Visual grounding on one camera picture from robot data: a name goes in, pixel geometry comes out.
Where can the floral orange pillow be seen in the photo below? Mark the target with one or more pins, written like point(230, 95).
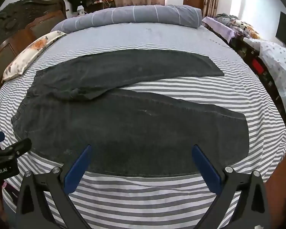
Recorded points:
point(31, 50)

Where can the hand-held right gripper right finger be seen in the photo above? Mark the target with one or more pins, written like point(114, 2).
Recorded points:
point(206, 171)

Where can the white polka dot cloth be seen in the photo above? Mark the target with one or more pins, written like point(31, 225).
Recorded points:
point(278, 62)

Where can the dark grey pants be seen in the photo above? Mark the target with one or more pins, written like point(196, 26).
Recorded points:
point(109, 128)

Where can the grey white striped bedsheet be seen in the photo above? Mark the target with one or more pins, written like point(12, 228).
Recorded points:
point(157, 195)

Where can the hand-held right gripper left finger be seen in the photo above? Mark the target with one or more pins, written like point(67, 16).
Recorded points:
point(77, 171)

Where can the dark wooden headboard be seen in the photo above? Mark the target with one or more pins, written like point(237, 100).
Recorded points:
point(14, 28)

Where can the rolled grey checked quilt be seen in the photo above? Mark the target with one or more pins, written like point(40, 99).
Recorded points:
point(133, 14)

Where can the purple cloth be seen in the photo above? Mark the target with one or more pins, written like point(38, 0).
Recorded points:
point(216, 26)

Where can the small white house ornament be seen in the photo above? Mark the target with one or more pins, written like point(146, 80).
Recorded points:
point(80, 10)

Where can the floral yellow cushion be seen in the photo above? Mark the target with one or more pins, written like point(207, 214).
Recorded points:
point(246, 27)

